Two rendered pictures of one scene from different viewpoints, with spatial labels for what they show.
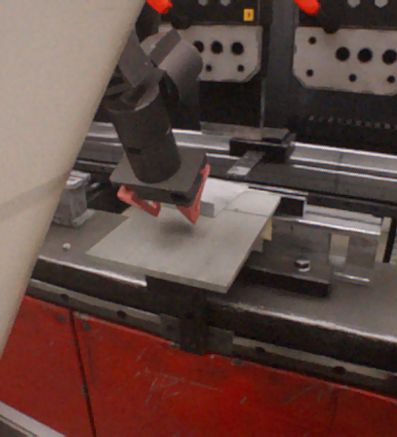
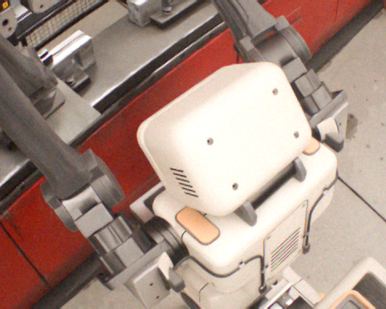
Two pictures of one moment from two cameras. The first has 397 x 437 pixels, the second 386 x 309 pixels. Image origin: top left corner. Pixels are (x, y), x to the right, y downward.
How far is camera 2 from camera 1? 0.91 m
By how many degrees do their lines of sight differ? 55
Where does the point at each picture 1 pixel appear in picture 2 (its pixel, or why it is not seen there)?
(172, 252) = (63, 126)
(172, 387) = not seen: hidden behind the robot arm
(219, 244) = (68, 105)
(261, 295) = not seen: hidden behind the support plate
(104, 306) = (14, 194)
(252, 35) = (10, 12)
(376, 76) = not seen: outside the picture
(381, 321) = (121, 70)
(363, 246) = (86, 48)
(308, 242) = (63, 68)
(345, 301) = (98, 76)
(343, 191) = (26, 26)
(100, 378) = (26, 233)
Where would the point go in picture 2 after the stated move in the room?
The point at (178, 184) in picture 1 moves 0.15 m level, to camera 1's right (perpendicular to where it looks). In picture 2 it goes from (59, 100) to (92, 51)
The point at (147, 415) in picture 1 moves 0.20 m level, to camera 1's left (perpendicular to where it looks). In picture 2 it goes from (54, 221) to (27, 275)
